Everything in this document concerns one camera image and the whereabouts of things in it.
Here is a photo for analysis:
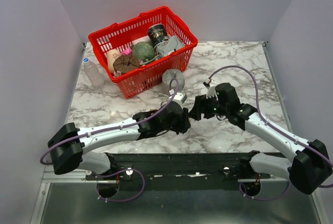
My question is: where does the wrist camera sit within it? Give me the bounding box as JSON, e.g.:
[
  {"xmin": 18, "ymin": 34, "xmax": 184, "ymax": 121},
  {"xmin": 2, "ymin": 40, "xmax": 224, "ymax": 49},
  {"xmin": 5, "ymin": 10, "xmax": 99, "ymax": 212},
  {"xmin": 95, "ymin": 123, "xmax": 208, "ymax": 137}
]
[
  {"xmin": 168, "ymin": 89, "xmax": 187, "ymax": 106},
  {"xmin": 203, "ymin": 78, "xmax": 217, "ymax": 99}
]

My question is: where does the green round melon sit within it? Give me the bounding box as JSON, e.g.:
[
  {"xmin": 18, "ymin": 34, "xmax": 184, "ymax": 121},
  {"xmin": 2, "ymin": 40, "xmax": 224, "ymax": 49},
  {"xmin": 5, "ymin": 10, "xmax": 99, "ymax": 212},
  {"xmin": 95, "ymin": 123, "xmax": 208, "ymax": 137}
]
[{"xmin": 132, "ymin": 42, "xmax": 155, "ymax": 62}]

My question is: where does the red plastic shopping basket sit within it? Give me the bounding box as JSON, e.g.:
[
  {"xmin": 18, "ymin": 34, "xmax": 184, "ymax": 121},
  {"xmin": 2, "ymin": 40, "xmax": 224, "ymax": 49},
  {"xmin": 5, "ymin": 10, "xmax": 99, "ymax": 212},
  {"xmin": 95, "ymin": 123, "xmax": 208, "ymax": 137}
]
[{"xmin": 88, "ymin": 6, "xmax": 198, "ymax": 98}]

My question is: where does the grey wrapped bundle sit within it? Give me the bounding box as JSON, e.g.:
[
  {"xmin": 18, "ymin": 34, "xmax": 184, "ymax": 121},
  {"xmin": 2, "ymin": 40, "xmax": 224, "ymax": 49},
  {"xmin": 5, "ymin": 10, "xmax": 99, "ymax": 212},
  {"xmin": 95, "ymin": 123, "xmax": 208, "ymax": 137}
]
[{"xmin": 156, "ymin": 35, "xmax": 185, "ymax": 58}]

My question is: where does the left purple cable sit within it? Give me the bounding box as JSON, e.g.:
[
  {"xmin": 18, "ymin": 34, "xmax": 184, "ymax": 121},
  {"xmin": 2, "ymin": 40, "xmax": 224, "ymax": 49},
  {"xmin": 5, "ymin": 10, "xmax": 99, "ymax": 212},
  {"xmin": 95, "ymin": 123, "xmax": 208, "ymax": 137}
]
[{"xmin": 39, "ymin": 78, "xmax": 180, "ymax": 203}]

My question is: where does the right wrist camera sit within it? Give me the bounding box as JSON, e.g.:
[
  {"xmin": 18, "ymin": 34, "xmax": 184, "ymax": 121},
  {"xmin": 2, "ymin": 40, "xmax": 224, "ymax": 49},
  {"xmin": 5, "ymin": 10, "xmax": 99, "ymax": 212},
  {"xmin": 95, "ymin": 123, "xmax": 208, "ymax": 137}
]
[{"xmin": 203, "ymin": 78, "xmax": 217, "ymax": 99}]

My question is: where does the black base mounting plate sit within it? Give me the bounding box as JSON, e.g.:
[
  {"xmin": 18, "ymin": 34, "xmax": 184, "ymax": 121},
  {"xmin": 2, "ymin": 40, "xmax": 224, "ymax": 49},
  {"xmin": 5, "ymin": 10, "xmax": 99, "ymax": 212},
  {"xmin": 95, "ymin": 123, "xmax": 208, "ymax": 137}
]
[{"xmin": 85, "ymin": 152, "xmax": 270, "ymax": 196}]

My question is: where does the clear plastic water bottle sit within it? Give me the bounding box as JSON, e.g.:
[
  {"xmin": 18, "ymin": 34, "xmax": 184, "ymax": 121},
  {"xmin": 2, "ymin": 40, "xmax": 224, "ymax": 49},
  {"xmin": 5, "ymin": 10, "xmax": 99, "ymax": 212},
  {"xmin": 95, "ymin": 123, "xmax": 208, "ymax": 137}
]
[{"xmin": 83, "ymin": 58, "xmax": 104, "ymax": 88}]

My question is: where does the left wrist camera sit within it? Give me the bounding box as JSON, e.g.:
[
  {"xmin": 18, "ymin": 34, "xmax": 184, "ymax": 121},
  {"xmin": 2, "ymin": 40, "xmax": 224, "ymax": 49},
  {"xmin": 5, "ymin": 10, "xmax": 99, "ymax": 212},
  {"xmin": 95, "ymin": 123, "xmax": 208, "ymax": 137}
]
[{"xmin": 168, "ymin": 89, "xmax": 187, "ymax": 106}]

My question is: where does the brown fabric pouch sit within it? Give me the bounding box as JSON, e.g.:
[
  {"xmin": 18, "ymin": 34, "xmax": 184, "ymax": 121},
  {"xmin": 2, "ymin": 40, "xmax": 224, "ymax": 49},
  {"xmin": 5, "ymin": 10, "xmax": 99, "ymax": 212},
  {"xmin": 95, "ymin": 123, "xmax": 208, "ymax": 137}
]
[{"xmin": 113, "ymin": 54, "xmax": 140, "ymax": 74}]

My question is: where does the purple cable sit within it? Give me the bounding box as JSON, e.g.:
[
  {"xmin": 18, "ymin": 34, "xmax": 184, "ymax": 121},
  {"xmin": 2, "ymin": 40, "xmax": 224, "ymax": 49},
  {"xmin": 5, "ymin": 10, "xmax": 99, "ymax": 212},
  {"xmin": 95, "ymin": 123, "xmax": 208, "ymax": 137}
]
[
  {"xmin": 208, "ymin": 65, "xmax": 333, "ymax": 201},
  {"xmin": 39, "ymin": 78, "xmax": 180, "ymax": 203}
]

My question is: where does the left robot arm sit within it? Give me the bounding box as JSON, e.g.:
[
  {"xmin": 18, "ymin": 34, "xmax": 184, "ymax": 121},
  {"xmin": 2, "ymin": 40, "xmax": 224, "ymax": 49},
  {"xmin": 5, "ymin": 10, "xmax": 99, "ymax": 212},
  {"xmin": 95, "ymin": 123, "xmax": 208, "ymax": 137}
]
[{"xmin": 47, "ymin": 101, "xmax": 190, "ymax": 180}]

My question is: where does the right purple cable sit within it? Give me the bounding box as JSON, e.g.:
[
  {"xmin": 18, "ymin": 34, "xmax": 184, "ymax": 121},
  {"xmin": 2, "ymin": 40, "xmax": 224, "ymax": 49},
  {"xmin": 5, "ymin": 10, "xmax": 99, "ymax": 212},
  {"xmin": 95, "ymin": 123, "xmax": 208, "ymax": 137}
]
[{"xmin": 208, "ymin": 65, "xmax": 333, "ymax": 201}]

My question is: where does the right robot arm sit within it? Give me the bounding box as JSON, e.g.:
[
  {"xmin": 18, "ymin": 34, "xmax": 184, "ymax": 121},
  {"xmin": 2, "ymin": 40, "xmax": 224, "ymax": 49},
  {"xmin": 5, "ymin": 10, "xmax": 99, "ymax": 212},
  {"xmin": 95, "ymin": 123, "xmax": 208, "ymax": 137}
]
[{"xmin": 189, "ymin": 83, "xmax": 332, "ymax": 194}]

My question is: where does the brass padlock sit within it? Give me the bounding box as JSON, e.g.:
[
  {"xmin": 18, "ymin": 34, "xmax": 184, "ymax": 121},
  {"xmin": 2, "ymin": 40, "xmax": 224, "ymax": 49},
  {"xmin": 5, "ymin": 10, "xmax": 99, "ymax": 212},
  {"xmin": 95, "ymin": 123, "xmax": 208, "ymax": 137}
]
[{"xmin": 160, "ymin": 100, "xmax": 168, "ymax": 107}]

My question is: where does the black printed can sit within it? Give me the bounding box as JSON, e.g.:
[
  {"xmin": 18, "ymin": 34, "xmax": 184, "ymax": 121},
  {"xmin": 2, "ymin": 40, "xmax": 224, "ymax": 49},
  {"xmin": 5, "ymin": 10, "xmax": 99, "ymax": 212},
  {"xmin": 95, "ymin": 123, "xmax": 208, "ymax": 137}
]
[{"xmin": 147, "ymin": 23, "xmax": 170, "ymax": 49}]

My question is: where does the grey taped cylinder roll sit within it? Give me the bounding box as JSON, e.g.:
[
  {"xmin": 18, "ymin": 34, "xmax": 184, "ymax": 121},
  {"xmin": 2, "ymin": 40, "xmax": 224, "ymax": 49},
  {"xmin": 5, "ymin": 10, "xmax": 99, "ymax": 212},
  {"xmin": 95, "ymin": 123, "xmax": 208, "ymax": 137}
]
[{"xmin": 162, "ymin": 69, "xmax": 185, "ymax": 95}]

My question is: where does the pink small box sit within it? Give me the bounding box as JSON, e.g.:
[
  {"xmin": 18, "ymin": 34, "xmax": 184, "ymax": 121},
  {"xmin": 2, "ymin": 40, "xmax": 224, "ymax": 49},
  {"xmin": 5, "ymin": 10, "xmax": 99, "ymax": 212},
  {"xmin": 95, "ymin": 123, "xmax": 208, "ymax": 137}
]
[{"xmin": 121, "ymin": 47, "xmax": 132, "ymax": 55}]

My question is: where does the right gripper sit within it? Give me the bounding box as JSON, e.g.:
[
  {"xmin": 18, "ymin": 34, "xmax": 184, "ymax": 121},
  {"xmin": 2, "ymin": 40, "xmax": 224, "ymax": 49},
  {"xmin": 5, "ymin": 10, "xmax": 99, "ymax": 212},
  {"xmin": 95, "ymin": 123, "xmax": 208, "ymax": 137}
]
[{"xmin": 189, "ymin": 91, "xmax": 229, "ymax": 120}]

